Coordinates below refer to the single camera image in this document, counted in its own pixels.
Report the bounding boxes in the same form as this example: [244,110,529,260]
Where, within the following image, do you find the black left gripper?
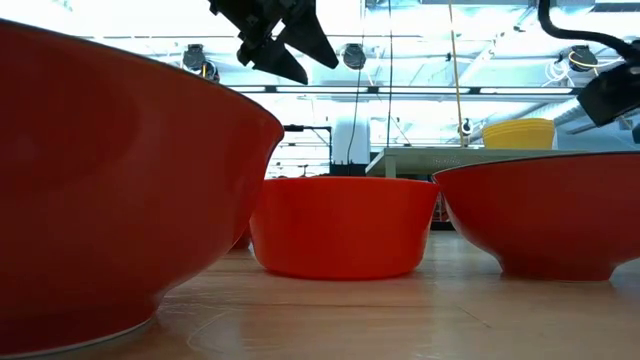
[207,0,340,86]

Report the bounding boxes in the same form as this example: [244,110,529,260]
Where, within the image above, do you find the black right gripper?
[576,58,640,129]

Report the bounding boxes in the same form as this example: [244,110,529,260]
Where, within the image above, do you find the floral bowl with red outside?
[0,18,285,359]
[230,223,254,250]
[432,151,640,283]

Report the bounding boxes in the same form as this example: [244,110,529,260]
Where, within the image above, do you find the red plastic mini bowl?
[249,175,441,281]

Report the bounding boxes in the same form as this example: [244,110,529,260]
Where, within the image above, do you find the red storage bins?
[433,192,450,224]

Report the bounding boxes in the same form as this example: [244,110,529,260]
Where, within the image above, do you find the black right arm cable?
[537,0,640,60]

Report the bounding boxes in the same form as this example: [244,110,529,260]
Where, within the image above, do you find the black gantry frame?
[279,123,334,179]

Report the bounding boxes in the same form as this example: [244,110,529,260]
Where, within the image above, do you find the thin black reel cable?
[346,68,362,166]

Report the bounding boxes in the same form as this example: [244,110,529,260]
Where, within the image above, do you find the black hanging cable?
[386,0,395,149]

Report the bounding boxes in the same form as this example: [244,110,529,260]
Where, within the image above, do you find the yellow hanging cable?
[447,0,464,148]

